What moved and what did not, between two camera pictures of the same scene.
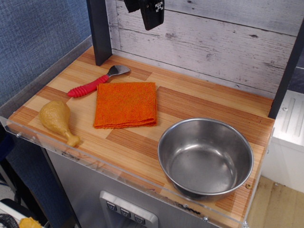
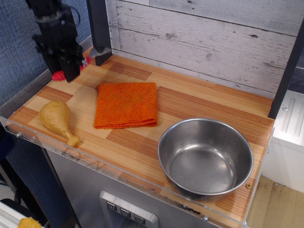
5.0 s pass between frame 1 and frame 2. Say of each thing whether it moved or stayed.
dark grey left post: stayed
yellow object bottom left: stayed
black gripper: moved
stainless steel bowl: stayed
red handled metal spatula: moved
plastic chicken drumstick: stayed
